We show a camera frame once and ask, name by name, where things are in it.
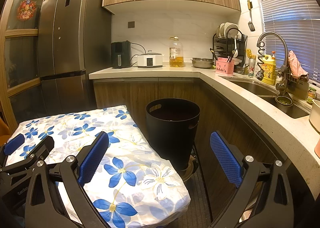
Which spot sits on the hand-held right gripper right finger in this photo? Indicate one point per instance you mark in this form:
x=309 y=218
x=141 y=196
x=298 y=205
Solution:
x=225 y=159

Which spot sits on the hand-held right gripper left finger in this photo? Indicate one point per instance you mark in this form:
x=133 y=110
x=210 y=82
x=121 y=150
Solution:
x=92 y=158

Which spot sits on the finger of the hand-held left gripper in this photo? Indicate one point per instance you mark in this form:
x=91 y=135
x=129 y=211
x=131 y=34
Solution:
x=13 y=143
x=41 y=148

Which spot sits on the black trash bin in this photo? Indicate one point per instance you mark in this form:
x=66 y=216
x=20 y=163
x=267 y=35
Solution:
x=172 y=130

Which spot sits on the orange chair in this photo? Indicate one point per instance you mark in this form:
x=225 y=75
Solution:
x=3 y=128

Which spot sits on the blue floral tablecloth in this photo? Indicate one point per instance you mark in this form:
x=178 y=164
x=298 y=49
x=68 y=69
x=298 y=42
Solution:
x=130 y=163

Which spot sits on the wooden glass door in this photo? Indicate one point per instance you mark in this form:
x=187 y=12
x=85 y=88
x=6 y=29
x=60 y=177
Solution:
x=5 y=67

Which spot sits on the steel sink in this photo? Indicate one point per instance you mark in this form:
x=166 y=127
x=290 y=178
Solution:
x=252 y=87

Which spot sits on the sink strainer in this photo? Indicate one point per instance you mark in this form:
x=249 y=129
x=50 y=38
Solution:
x=283 y=101

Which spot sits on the pink utensil holder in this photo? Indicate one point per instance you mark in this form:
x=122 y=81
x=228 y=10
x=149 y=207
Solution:
x=225 y=67

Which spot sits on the silver drink can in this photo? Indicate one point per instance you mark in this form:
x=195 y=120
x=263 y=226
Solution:
x=251 y=69

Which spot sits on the yellow detergent bottle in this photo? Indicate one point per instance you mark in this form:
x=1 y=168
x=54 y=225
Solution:
x=268 y=71

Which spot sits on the steel bowl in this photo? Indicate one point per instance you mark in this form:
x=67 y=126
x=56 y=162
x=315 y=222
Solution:
x=202 y=62

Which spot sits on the white pot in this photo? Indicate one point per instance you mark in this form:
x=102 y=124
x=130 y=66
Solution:
x=315 y=118

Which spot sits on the black air fryer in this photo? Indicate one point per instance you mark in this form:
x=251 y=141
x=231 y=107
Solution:
x=120 y=54

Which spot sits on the small glass jar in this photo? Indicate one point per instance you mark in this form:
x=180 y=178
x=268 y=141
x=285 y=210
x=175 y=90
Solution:
x=311 y=95

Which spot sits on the white ladle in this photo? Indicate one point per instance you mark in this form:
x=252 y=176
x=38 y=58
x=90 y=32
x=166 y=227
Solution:
x=235 y=47

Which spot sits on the white electric cooker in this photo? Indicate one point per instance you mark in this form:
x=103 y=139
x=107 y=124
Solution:
x=150 y=60

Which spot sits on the cooking oil bottle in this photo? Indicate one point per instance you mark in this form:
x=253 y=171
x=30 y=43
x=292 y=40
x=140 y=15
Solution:
x=176 y=56

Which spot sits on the black dish rack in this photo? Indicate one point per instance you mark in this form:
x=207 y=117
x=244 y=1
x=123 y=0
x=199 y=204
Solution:
x=218 y=45

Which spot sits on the pink dish cloth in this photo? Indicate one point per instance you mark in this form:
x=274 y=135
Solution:
x=296 y=64

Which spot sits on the grey refrigerator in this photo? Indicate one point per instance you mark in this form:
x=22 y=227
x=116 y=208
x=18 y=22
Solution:
x=75 y=30

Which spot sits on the steel kitchen faucet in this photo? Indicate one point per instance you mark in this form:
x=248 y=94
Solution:
x=283 y=50

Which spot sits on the white plate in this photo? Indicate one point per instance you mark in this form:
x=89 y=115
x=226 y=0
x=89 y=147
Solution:
x=231 y=27
x=221 y=30

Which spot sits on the colourful door decoration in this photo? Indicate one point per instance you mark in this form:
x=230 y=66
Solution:
x=27 y=9

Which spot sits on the hanging metal spatula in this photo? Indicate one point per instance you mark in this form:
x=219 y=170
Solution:
x=251 y=26

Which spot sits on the window blinds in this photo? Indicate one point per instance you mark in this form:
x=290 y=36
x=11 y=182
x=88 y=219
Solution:
x=287 y=12

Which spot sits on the dark wall socket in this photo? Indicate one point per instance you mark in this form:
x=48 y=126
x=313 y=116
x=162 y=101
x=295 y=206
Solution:
x=131 y=24

